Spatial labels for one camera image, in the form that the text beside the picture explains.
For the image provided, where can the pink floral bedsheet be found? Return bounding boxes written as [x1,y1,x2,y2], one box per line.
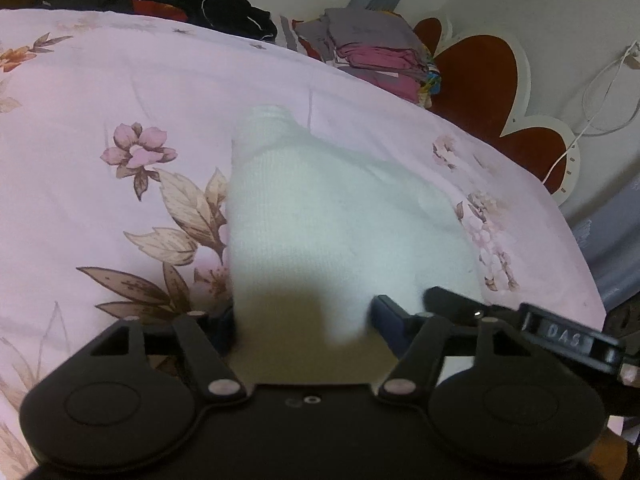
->
[0,7,608,467]

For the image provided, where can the red and white headboard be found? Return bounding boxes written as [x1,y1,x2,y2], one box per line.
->
[412,15,581,206]

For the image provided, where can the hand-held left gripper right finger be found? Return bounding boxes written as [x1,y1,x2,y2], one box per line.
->
[369,295,537,402]

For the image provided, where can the red white striped cloth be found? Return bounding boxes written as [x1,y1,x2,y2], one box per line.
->
[276,15,333,63]

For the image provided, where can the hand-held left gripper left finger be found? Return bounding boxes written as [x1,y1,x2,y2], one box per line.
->
[89,307,247,402]

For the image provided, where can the white cable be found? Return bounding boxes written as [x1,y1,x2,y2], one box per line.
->
[541,39,640,186]

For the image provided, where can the small white cloth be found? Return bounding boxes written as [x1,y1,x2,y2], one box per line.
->
[226,104,483,386]

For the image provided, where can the red orange cloth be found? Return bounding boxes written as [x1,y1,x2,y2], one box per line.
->
[127,0,187,23]

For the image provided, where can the stack of folded clothes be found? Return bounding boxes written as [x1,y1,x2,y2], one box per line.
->
[294,7,443,110]

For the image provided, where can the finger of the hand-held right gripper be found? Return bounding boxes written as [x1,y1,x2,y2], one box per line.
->
[423,286,526,341]

